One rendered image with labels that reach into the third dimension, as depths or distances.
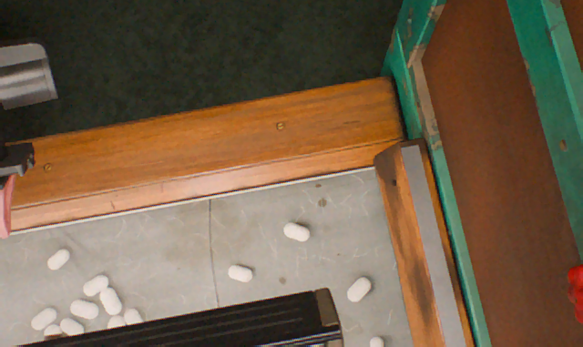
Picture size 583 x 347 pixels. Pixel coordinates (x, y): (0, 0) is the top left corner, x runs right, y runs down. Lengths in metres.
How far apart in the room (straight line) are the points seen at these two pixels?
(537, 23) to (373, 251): 0.52
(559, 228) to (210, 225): 0.53
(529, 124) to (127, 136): 0.58
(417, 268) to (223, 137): 0.31
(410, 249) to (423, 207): 0.05
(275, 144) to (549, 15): 0.54
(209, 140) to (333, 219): 0.20
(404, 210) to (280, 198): 0.19
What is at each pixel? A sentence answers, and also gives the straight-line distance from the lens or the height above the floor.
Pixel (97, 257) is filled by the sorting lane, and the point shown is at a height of 0.74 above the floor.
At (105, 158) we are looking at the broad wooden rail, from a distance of 1.02.
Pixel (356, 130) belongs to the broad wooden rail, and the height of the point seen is 0.76.
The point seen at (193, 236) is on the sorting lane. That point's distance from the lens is 1.00.
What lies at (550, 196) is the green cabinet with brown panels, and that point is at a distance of 0.60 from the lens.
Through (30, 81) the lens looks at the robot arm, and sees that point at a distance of 0.84.
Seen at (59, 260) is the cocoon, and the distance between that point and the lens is 1.01.
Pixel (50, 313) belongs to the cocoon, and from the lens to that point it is 1.01.
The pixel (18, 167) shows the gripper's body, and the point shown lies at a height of 0.94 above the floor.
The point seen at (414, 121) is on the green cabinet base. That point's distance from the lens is 0.95.
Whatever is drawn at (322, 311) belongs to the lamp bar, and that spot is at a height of 1.09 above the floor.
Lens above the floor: 1.72
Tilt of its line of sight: 75 degrees down
